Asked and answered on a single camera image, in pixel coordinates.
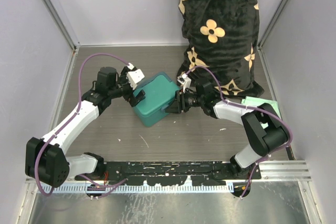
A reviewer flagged black floral plush blanket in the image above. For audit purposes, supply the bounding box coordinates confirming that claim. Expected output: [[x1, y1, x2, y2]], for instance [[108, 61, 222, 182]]
[[178, 0, 264, 97]]

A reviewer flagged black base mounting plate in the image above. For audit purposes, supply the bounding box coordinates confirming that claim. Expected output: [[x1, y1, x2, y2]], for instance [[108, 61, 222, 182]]
[[86, 161, 253, 186]]

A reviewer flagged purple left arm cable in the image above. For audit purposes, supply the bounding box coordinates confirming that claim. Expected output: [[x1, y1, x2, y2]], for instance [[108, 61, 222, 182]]
[[35, 52, 134, 198]]

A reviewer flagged light green cloth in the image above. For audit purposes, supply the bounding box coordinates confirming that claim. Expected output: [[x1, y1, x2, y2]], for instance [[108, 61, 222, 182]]
[[241, 96, 281, 118]]

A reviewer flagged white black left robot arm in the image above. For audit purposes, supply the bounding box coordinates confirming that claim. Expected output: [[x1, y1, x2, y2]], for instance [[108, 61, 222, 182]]
[[25, 65, 145, 188]]

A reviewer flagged aluminium slotted rail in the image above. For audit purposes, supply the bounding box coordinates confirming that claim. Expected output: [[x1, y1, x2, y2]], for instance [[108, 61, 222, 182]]
[[25, 161, 234, 194]]

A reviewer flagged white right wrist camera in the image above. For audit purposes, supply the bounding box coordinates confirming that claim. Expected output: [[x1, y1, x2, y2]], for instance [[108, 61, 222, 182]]
[[177, 73, 192, 93]]

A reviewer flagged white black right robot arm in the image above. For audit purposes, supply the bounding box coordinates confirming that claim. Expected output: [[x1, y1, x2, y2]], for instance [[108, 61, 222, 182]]
[[165, 75, 292, 179]]

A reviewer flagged teal medicine kit box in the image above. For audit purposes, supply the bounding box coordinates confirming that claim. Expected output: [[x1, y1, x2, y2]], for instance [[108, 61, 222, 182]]
[[133, 72, 180, 127]]

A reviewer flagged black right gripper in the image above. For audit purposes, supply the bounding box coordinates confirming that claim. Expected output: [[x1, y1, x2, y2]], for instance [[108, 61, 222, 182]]
[[165, 88, 205, 114]]

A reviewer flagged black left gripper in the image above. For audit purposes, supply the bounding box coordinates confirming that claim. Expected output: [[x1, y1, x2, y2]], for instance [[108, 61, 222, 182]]
[[109, 67, 145, 107]]

